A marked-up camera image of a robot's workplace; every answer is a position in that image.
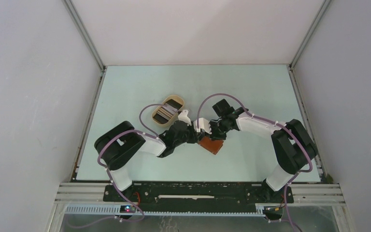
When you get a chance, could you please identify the brown leather card holder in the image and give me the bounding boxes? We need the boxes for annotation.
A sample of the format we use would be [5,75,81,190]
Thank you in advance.
[198,136,224,155]

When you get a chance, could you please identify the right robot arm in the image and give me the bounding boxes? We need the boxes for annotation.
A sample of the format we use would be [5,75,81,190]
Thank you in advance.
[209,99,318,202]

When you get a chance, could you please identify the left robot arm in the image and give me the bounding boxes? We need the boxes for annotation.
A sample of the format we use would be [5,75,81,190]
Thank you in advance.
[94,120,199,201]

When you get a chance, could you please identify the beige oval tray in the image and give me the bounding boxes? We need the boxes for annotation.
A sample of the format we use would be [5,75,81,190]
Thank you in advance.
[152,95,185,128]

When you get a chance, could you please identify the small circuit board led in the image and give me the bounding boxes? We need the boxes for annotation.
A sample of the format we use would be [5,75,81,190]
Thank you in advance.
[120,205,137,213]

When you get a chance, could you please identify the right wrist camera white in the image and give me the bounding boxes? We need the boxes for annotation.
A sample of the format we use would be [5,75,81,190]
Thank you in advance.
[193,118,212,134]

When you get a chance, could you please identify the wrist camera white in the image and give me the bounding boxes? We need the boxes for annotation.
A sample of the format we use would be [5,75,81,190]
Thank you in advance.
[193,118,212,134]
[177,110,192,126]

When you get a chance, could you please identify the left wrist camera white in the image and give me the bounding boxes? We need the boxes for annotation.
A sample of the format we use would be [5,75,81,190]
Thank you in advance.
[177,110,192,126]

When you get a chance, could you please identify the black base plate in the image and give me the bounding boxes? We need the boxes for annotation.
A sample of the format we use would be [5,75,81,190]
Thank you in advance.
[103,181,294,213]

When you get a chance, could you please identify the aluminium frame rail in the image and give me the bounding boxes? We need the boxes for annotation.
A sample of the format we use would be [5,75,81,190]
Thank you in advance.
[55,182,345,217]

